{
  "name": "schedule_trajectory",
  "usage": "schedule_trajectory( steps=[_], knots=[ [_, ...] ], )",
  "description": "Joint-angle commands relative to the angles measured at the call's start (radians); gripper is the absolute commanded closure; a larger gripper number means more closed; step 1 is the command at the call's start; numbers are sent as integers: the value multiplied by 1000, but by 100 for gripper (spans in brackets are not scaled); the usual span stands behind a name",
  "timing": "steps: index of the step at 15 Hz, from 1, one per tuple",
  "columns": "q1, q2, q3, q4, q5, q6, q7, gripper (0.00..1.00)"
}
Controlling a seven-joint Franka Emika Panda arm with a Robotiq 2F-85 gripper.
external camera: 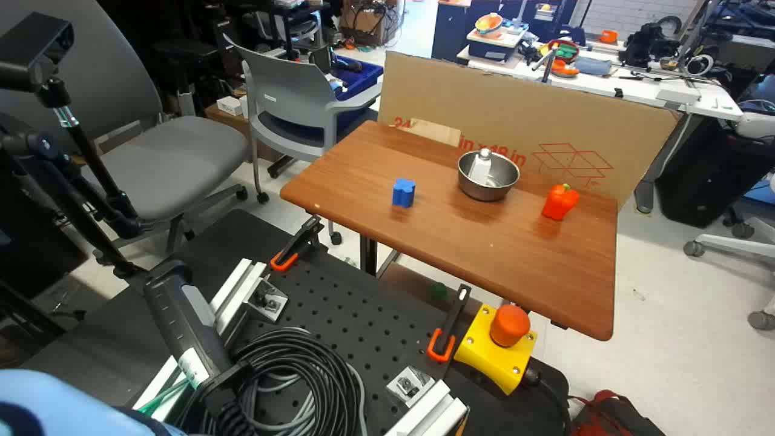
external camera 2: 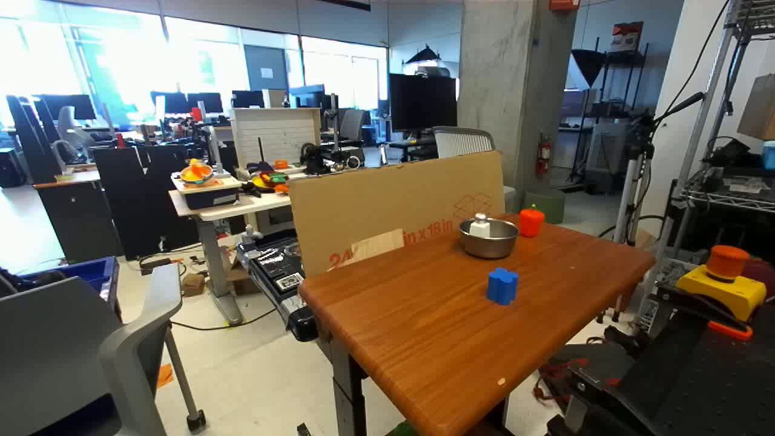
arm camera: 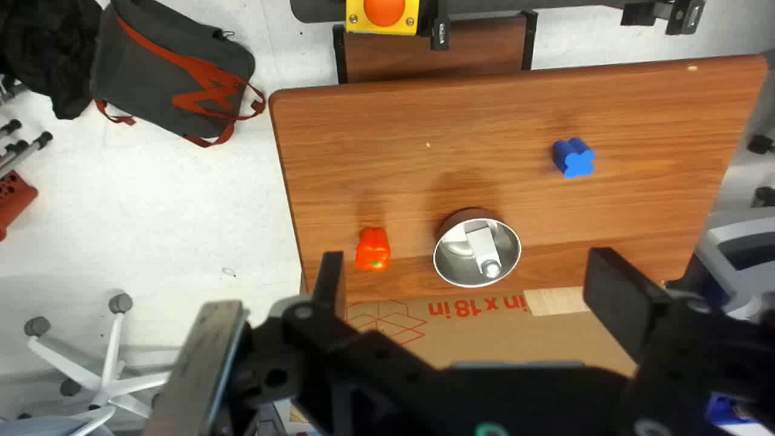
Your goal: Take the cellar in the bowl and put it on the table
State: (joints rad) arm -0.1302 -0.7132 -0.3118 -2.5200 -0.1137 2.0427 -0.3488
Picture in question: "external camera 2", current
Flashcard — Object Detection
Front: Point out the stainless steel bowl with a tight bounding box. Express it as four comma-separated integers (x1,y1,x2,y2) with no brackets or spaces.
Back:
456,216,520,261

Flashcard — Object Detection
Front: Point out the brown cardboard board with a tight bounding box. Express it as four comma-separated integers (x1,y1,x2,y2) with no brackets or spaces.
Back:
289,150,509,277

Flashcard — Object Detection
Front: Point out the white chair back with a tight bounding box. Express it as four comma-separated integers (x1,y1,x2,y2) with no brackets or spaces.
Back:
430,125,497,163

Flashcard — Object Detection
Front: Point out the large black monitor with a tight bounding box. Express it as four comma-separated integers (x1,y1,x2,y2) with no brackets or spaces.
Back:
387,73,459,133

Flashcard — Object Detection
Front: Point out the black control box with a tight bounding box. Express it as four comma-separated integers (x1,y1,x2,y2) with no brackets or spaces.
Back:
238,229,321,344

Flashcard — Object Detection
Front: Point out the blue clover-shaped block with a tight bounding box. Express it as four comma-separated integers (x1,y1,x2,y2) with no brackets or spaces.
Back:
484,266,520,308

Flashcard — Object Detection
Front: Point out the orange toy bell pepper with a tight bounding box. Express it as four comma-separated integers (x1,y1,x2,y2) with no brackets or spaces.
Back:
516,205,547,240

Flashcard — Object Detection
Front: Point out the white partition panel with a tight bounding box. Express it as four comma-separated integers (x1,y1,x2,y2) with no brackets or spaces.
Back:
229,107,321,169

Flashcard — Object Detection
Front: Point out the red fire extinguisher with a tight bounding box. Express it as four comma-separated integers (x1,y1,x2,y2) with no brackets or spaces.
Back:
536,133,557,181

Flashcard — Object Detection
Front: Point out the white standing desk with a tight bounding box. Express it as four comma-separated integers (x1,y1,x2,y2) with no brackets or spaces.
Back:
166,173,295,326

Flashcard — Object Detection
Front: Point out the black table leg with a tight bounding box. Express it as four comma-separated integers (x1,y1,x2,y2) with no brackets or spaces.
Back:
317,334,370,436

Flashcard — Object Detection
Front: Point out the small black monitor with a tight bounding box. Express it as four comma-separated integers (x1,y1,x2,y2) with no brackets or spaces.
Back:
188,89,224,116
148,89,193,116
229,88,267,111

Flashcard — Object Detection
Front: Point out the tray of toy fruit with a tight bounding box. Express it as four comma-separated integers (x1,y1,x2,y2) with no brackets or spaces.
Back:
169,158,245,210

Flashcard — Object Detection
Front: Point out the black studio lamp shade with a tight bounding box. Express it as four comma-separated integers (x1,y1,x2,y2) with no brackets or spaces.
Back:
568,47,608,88

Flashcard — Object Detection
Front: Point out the blue plastic bin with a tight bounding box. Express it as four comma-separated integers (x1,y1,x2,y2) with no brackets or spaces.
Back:
15,254,120,313

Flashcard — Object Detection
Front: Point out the dark wooden-top desk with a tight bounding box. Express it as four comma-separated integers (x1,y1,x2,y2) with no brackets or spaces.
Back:
34,164,125,263

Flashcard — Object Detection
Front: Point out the yellow box orange stop button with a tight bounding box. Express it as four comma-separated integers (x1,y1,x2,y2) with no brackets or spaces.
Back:
674,242,769,325

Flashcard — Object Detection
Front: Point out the grey office chair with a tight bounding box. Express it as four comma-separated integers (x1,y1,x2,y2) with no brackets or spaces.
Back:
0,261,209,436

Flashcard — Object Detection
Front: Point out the brown cardboard box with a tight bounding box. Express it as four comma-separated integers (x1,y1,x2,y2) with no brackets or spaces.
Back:
735,73,775,145

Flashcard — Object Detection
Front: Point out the black camera tripod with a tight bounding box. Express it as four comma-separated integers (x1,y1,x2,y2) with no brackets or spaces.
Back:
610,89,710,248

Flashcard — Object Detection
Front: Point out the red wall sign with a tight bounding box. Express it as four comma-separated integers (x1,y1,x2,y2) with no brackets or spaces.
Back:
610,20,647,55

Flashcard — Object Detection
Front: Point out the metal wire shelf rack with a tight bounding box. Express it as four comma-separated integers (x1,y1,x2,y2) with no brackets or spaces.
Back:
665,0,775,238

